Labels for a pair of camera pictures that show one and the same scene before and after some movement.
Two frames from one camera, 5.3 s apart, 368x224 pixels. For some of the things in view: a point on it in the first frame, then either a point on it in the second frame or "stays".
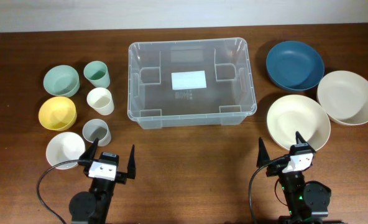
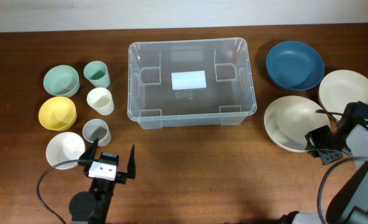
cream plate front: [292, 113] stays
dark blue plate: [294, 65] stays
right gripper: [276, 168] → [311, 137]
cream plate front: [349, 97] stays
